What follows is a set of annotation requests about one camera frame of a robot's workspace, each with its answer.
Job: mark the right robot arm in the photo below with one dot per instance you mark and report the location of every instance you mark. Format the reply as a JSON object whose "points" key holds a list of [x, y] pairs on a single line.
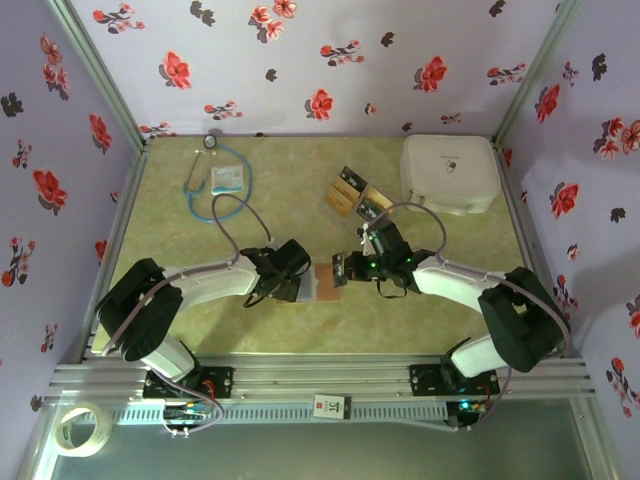
{"points": [[450, 282]]}

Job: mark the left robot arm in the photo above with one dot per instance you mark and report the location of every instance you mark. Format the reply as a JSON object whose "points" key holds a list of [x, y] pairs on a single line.
{"points": [[220, 282]]}

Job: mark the gold credit card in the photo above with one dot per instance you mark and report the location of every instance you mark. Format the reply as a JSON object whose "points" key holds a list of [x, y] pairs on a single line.
{"points": [[340, 203], [346, 189], [382, 199]]}

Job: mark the white blue sachet packet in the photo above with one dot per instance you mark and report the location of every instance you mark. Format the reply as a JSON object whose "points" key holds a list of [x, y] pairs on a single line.
{"points": [[226, 180]]}

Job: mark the white zipped medical case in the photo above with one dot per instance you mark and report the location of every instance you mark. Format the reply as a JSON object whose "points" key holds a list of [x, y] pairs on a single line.
{"points": [[450, 170]]}

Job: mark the small white label box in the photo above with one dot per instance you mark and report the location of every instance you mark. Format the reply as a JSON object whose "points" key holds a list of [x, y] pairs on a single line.
{"points": [[330, 406]]}

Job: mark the blue stethoscope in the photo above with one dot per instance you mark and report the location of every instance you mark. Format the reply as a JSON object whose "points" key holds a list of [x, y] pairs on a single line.
{"points": [[210, 141]]}

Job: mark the clear tape roll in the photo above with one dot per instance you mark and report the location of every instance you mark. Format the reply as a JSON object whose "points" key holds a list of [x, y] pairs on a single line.
{"points": [[65, 440]]}

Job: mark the aluminium frame beam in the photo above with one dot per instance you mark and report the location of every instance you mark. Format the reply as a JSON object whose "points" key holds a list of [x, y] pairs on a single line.
{"points": [[325, 380]]}

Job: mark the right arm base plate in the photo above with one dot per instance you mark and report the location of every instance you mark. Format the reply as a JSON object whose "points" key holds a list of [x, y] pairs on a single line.
{"points": [[425, 380]]}

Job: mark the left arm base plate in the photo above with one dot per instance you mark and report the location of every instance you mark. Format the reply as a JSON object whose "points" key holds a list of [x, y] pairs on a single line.
{"points": [[220, 382]]}

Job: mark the aluminium table edge rail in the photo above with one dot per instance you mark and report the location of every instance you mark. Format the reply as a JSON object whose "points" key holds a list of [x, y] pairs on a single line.
{"points": [[116, 250], [529, 250]]}

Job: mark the aluminium frame post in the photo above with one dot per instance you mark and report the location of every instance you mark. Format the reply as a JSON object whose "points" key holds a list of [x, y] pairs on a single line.
{"points": [[536, 75], [101, 75]]}

